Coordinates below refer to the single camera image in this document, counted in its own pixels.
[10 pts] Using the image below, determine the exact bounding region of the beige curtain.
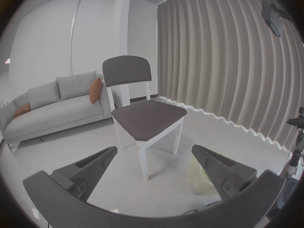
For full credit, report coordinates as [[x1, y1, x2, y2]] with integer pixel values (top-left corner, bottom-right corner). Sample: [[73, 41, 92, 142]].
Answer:
[[157, 0, 304, 151]]

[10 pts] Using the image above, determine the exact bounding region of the yellow plastic bag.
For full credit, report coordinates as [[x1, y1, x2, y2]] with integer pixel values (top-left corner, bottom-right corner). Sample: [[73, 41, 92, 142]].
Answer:
[[188, 152, 225, 197]]

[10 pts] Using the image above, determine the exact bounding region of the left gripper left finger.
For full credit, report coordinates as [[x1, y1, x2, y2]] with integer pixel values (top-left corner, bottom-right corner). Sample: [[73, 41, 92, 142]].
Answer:
[[51, 146, 118, 198]]

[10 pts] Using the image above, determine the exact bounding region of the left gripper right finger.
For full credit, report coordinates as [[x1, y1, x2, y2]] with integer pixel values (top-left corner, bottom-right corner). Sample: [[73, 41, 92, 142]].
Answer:
[[192, 144, 258, 197]]

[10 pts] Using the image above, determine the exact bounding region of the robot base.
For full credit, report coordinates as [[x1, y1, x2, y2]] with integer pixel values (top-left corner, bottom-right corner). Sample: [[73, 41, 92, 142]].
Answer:
[[278, 177, 298, 208]]

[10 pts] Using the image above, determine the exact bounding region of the black cable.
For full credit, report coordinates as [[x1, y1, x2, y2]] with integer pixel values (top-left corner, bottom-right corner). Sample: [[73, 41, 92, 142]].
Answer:
[[181, 209, 199, 217]]

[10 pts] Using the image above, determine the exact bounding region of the pale grey sofa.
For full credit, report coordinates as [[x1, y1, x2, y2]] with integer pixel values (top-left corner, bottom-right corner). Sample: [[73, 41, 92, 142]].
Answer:
[[0, 71, 114, 152]]

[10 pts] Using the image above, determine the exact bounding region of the orange cushion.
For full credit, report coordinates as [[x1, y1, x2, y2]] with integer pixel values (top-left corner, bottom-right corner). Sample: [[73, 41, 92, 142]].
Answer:
[[89, 77, 102, 104], [13, 102, 31, 119]]

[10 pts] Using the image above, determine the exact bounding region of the grey and white chair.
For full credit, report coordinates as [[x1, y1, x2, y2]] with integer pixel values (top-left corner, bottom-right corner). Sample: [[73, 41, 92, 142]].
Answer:
[[102, 55, 187, 181]]

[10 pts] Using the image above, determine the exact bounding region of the pale grey cushion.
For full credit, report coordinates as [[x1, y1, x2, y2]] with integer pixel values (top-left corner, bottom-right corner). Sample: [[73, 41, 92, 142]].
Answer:
[[28, 80, 61, 110], [56, 71, 96, 101]]

